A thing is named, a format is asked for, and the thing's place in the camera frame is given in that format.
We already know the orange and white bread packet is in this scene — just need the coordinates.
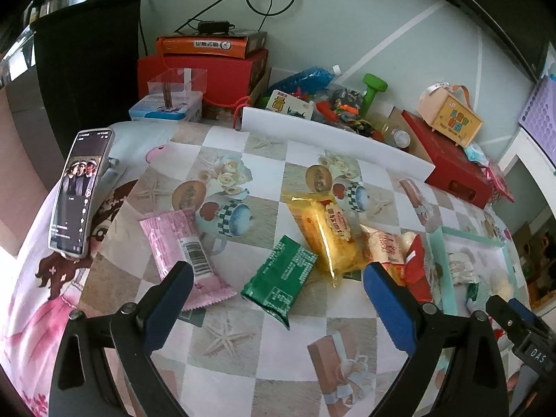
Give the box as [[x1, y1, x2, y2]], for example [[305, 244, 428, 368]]
[[360, 225, 411, 285]]

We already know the purple dotted sheet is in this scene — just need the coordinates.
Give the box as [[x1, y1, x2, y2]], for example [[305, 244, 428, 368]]
[[518, 41, 556, 163]]

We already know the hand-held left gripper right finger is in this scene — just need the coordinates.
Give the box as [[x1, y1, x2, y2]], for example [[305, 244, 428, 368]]
[[362, 262, 509, 417]]

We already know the black power adapter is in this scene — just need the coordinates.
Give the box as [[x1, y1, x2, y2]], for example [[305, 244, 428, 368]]
[[197, 21, 235, 34]]

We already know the grey phone stand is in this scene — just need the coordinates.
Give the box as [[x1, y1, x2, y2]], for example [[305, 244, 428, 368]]
[[102, 158, 128, 192]]

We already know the red cardboard box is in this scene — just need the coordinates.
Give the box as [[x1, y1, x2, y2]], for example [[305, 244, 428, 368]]
[[400, 110, 505, 209]]

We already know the white shelf unit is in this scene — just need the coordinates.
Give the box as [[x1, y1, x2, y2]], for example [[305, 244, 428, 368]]
[[497, 124, 556, 244]]

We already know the large red gift box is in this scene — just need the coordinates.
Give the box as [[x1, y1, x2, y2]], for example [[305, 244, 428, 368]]
[[138, 49, 269, 120]]

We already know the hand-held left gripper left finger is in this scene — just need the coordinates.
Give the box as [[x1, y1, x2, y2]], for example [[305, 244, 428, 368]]
[[50, 261, 195, 417]]

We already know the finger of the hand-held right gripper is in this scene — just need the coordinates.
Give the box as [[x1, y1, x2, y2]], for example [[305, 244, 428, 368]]
[[508, 297, 543, 335], [485, 294, 528, 348]]

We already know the pink patterned box lid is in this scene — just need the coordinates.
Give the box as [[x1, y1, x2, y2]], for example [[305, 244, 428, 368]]
[[482, 158, 515, 205]]

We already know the pink snack packet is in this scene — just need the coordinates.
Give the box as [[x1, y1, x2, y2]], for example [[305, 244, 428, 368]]
[[139, 208, 237, 312]]

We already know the orange flat box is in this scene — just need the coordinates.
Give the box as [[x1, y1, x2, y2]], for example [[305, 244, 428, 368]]
[[155, 35, 249, 59]]

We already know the teal-edged white cardboard tray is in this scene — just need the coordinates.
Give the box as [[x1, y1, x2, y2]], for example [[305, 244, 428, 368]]
[[428, 226, 528, 318]]

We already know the round rice cake packet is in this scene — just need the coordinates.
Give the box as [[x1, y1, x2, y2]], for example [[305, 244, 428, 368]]
[[447, 250, 489, 313]]

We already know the white foam board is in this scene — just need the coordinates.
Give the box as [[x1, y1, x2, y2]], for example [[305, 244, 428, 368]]
[[240, 106, 436, 181]]

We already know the white pink printed cloth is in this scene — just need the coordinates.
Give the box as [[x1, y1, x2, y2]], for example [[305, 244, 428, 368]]
[[0, 122, 174, 417]]

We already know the red and white snack packet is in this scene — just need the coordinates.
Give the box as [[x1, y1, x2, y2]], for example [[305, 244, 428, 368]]
[[402, 235, 435, 305]]

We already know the wet wipes pack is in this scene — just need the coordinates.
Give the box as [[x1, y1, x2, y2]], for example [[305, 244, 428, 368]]
[[463, 142, 489, 166]]

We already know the green dumbbell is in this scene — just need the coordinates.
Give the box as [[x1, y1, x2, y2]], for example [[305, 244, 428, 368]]
[[362, 73, 389, 116]]

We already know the smartphone in clear case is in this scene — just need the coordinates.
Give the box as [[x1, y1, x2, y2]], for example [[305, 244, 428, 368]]
[[48, 128, 116, 258]]

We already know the green snack packet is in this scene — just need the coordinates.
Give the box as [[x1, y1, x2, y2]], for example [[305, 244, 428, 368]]
[[240, 235, 319, 330]]

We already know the illustrated card box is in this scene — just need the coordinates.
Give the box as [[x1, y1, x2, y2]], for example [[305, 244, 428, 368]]
[[265, 89, 314, 120]]

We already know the checkered printed tablecloth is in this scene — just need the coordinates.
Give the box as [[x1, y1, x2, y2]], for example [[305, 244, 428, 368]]
[[84, 119, 528, 417]]

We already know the blue and white box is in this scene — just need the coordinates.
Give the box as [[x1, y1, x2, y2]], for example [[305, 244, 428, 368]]
[[128, 91, 204, 123]]

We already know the yellow gift box with handle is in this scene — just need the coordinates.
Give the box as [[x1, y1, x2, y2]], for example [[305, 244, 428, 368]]
[[418, 80, 484, 146]]

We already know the yellow cake packet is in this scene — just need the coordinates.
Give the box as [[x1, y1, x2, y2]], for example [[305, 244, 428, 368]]
[[289, 195, 366, 287]]

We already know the clear plastic box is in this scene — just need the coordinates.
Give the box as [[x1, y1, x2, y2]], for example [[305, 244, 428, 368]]
[[147, 67, 207, 109]]

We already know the pile of colourful toys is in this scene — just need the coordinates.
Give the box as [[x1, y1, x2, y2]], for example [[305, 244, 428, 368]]
[[313, 87, 376, 137]]

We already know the blue plastic bottle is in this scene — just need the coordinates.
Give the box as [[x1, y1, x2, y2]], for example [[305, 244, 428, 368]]
[[269, 64, 342, 96]]

